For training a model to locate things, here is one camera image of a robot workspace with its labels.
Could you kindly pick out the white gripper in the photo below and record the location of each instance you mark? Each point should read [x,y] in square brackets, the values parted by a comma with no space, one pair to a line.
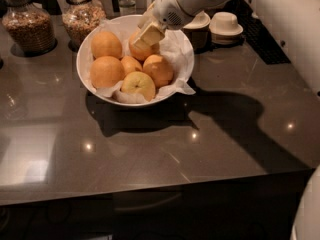
[167,8]

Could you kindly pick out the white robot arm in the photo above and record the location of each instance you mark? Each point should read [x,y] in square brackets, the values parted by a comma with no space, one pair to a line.
[283,204]

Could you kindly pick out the small centre orange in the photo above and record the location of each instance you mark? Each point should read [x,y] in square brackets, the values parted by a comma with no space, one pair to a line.
[130,64]

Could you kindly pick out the front yellowish orange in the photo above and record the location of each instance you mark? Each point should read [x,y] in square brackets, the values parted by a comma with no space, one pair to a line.
[139,83]

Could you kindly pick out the small glass bottle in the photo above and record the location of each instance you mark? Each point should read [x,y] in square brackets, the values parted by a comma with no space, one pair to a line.
[127,7]

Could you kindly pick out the white paper liner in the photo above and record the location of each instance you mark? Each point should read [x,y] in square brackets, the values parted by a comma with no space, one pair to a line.
[176,50]

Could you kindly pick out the left upturned white cup stack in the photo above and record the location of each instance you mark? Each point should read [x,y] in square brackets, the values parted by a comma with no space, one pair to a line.
[197,30]

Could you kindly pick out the right glass cereal jar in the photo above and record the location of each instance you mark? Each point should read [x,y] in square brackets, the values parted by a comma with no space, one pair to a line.
[80,18]

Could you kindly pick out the black rubber mat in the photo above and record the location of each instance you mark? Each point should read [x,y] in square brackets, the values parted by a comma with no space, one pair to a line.
[257,36]

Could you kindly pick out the left glass granola jar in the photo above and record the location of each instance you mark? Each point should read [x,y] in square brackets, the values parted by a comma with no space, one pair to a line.
[30,27]

